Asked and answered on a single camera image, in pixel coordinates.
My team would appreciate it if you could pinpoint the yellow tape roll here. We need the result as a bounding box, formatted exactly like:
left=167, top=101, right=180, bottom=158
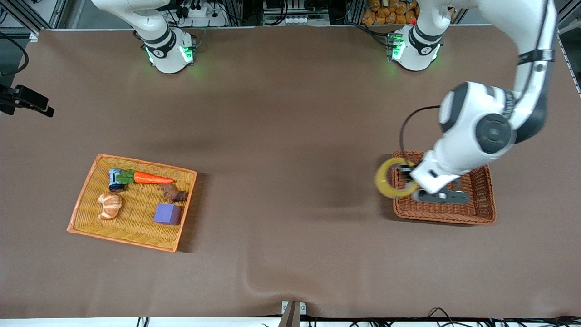
left=374, top=158, right=420, bottom=199

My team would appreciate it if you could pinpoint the brown wicker basket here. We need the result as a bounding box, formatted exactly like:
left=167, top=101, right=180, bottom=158
left=392, top=151, right=497, bottom=226

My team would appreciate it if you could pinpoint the small blue toy can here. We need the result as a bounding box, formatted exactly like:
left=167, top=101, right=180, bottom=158
left=108, top=168, right=126, bottom=193

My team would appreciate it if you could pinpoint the table cover cloth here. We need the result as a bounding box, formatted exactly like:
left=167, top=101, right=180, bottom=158
left=0, top=25, right=581, bottom=318

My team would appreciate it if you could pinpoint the toy croissant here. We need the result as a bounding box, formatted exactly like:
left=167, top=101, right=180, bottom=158
left=97, top=193, right=123, bottom=221

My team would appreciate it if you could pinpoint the orange toy carrot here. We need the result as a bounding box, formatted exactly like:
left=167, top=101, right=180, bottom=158
left=117, top=169, right=175, bottom=185

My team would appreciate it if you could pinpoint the yellow wicker tray orange rim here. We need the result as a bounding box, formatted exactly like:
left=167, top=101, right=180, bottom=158
left=67, top=154, right=198, bottom=253

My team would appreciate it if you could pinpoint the box of orange items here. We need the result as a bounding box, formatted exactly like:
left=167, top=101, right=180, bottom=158
left=362, top=0, right=418, bottom=25

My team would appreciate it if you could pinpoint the dark brown toy piece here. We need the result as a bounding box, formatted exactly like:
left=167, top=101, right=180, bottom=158
left=158, top=183, right=189, bottom=203

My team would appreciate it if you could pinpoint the purple foam block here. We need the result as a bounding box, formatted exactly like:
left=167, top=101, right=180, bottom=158
left=153, top=203, right=182, bottom=226

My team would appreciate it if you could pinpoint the white power strip with plugs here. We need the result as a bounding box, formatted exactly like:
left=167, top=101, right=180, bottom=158
left=179, top=0, right=227, bottom=27

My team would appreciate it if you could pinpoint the black cable bundle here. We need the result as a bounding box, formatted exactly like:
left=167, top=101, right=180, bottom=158
left=309, top=308, right=581, bottom=327

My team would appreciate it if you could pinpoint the metal table edge bracket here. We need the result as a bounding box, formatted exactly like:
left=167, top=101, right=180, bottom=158
left=281, top=301, right=307, bottom=327

